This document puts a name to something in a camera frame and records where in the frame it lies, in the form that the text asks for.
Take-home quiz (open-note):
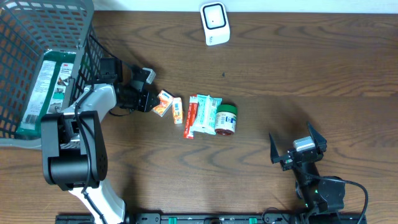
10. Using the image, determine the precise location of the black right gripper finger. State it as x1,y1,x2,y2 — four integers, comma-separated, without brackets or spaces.
269,133,280,164
307,122,327,153

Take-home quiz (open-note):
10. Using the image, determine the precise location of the orange white tissue pack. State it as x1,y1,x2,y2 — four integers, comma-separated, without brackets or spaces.
152,90,174,117

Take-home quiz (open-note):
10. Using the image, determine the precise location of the red snack packet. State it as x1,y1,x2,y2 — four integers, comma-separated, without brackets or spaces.
183,95,198,139

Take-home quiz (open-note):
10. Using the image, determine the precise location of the white toilet wipes pack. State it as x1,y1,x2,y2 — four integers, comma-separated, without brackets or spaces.
193,95,222,135

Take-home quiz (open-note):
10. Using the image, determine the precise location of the green lid seasoning jar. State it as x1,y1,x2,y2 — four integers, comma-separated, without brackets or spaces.
215,104,238,136

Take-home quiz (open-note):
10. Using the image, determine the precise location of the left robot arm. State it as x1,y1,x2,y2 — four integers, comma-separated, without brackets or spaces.
40,57,160,223

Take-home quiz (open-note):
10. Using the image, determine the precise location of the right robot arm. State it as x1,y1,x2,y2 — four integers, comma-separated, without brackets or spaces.
269,123,345,214

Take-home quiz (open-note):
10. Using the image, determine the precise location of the white barcode scanner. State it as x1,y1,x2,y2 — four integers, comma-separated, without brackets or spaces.
200,2,231,46

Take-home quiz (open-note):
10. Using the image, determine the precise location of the green 3M flat package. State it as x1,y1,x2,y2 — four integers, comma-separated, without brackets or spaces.
17,50,76,139

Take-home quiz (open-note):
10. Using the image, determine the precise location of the grey plastic mesh basket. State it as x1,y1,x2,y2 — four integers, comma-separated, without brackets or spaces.
1,0,103,149

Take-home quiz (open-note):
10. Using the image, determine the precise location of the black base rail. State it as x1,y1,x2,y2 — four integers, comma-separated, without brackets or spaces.
55,212,368,224

